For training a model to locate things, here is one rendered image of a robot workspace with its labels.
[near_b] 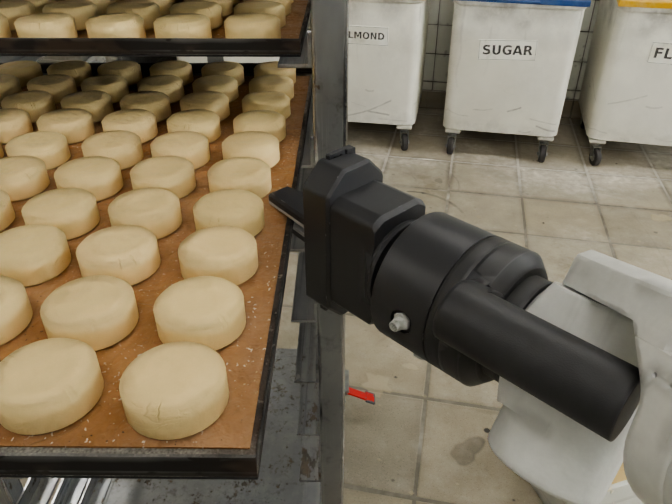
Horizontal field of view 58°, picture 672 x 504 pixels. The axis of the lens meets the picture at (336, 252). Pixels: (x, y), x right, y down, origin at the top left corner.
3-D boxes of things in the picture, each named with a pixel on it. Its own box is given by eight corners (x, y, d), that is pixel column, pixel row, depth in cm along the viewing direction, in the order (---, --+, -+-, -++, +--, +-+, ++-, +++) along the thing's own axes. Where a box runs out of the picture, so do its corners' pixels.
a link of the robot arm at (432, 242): (372, 275, 50) (495, 344, 43) (283, 328, 45) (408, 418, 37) (378, 131, 43) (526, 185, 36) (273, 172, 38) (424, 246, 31)
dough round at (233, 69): (232, 91, 70) (230, 74, 69) (195, 87, 72) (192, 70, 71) (251, 79, 74) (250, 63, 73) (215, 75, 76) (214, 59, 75)
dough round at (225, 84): (248, 97, 69) (246, 80, 68) (213, 109, 65) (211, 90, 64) (219, 88, 71) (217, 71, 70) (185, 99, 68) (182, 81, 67)
